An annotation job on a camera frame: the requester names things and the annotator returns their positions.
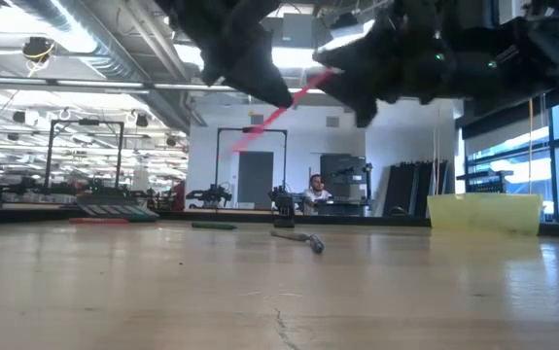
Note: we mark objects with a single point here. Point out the dark cabinet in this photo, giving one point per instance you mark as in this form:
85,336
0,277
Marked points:
344,170

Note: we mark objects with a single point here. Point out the long pink pen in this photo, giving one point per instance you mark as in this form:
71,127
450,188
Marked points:
271,116

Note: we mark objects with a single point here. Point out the red crayon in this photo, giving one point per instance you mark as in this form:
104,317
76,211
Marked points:
99,220

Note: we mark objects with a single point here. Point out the grey ventilation unit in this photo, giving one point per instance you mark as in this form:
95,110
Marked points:
298,29

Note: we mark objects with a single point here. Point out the person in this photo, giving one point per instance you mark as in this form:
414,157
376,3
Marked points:
315,194

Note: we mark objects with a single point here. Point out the yellow plastic bin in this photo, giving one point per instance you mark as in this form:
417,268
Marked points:
485,214

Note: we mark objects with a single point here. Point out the black calculator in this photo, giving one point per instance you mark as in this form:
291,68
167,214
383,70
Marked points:
116,210

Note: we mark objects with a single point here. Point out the black table frame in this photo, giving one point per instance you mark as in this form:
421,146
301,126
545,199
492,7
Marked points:
357,220

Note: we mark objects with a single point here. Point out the silver conduit rail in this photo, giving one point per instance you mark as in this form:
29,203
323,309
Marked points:
65,83

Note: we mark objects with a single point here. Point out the black gantry frame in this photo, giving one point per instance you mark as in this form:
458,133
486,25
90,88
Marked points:
49,155
217,160

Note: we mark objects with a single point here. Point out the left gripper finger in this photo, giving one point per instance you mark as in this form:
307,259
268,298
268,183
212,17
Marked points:
267,53
250,73

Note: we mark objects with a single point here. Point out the silver air duct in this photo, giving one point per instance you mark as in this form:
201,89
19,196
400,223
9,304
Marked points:
114,53

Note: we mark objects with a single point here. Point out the black shelf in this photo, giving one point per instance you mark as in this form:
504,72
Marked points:
485,185

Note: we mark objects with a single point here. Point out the black background robot arm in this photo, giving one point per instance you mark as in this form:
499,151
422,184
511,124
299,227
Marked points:
279,193
209,195

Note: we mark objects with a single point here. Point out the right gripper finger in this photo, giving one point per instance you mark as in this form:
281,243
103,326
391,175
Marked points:
361,51
364,82

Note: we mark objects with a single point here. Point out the grey door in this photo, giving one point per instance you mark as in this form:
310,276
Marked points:
255,175

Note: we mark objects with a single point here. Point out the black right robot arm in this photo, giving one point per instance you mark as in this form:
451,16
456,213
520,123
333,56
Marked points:
527,48

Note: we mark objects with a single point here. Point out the green crayon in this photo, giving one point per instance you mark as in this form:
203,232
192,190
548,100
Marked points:
213,225

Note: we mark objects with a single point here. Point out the black leaning panels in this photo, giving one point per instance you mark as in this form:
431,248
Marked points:
415,189

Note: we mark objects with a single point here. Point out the black window frame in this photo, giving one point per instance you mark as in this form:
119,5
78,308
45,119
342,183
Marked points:
553,160

